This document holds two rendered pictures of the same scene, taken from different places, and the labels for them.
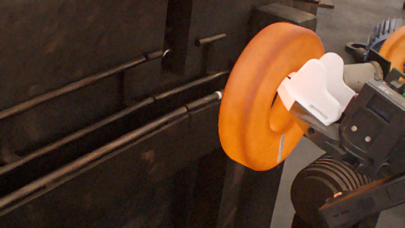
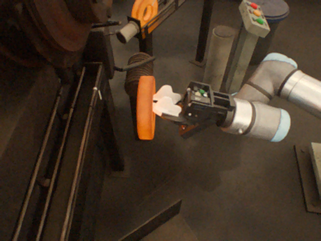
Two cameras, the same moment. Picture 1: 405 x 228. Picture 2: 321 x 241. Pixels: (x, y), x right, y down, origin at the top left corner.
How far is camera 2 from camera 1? 0.35 m
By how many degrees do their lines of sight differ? 37
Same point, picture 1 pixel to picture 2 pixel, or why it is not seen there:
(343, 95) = (174, 97)
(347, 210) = (190, 132)
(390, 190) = (205, 123)
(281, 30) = (146, 90)
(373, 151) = (199, 119)
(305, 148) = not seen: hidden behind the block
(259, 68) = (149, 114)
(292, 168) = not seen: hidden behind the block
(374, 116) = (198, 110)
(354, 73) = (127, 32)
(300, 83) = (161, 105)
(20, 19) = (15, 139)
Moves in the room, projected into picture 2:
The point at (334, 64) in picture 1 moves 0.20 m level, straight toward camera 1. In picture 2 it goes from (167, 89) to (206, 159)
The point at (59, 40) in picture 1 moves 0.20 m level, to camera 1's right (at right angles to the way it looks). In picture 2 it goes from (31, 127) to (106, 93)
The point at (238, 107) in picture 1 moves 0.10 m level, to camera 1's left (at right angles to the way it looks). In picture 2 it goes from (147, 130) to (107, 151)
